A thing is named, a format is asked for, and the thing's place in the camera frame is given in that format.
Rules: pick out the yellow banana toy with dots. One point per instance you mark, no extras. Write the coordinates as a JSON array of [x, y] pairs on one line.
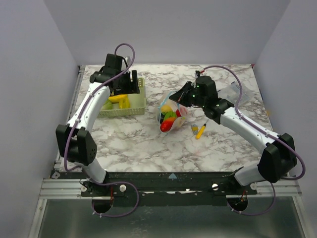
[[117, 98]]

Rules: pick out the yellow handled screwdriver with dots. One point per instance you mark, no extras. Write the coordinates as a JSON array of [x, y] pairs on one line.
[[202, 129]]

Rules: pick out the clear plastic screw box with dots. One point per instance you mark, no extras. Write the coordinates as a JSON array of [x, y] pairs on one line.
[[232, 92]]

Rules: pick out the yellow pear toy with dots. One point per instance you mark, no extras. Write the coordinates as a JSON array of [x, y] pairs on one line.
[[165, 109]]

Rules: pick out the clear zip top bag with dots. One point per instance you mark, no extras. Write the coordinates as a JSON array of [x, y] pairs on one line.
[[165, 100]]

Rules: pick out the green cabbage toy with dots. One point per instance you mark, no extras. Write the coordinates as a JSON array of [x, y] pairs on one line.
[[107, 106]]

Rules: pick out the red tomato toy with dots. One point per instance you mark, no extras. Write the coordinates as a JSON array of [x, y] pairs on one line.
[[178, 113]]

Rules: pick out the green perforated plastic basket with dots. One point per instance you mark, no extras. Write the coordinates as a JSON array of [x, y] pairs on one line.
[[137, 104]]

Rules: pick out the yellow green starfruit toy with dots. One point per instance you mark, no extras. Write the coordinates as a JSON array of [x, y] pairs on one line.
[[124, 103]]

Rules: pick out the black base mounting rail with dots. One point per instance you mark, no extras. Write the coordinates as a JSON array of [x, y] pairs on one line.
[[155, 188]]

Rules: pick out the yellow hex key set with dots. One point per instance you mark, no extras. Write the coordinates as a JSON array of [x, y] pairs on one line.
[[195, 129]]

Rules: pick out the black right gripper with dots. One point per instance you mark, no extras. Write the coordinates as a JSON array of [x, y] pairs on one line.
[[184, 93]]

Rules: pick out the green leaf toy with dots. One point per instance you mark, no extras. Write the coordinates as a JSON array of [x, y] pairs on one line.
[[170, 115]]

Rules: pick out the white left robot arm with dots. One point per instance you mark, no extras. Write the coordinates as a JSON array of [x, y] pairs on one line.
[[74, 139]]

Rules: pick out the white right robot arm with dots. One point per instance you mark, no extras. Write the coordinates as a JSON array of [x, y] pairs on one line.
[[277, 157]]

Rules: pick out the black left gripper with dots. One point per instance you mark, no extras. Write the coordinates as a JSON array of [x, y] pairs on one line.
[[132, 87]]

